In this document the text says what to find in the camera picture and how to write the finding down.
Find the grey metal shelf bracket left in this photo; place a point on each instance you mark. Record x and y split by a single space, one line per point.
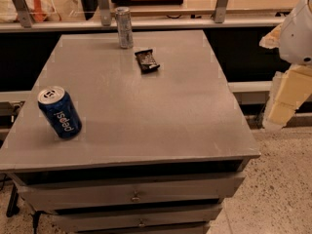
24 16

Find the blue pepsi can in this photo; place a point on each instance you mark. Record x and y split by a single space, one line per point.
58 108

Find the drawer with knob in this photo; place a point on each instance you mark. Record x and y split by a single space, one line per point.
137 218
126 191

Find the grey drawer cabinet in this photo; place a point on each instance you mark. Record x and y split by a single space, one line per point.
180 120

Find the top drawer with knob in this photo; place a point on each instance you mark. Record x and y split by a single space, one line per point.
126 191

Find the grey metal shelf bracket middle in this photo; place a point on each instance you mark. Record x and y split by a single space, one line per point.
104 10

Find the plastic bag with orange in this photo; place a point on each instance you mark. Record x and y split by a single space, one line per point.
40 10

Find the black rxbar chocolate bar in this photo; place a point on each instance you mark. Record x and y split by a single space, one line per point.
146 61

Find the grey metal shelf bracket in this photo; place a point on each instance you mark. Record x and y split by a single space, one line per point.
104 10
220 11
24 16

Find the silver energy drink can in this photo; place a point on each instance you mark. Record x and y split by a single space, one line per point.
124 26

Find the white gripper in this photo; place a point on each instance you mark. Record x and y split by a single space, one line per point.
297 36

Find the grey metal shelf bracket right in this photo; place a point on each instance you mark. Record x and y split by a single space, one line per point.
220 11

